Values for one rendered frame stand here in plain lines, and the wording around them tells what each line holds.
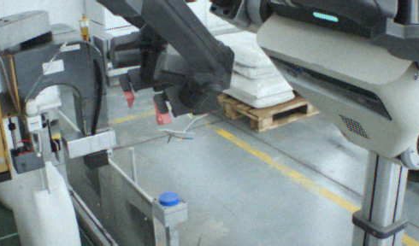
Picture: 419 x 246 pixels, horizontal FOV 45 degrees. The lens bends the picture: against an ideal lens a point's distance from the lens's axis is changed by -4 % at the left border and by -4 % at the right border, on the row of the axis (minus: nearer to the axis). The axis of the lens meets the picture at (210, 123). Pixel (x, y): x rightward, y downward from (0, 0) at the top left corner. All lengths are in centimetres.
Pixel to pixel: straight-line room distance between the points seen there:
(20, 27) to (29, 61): 10
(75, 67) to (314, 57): 68
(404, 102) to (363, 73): 8
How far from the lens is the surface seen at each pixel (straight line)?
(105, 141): 151
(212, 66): 90
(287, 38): 105
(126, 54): 116
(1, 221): 251
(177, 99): 111
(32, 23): 137
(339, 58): 95
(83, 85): 144
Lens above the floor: 165
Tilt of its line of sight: 23 degrees down
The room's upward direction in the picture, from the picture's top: 2 degrees counter-clockwise
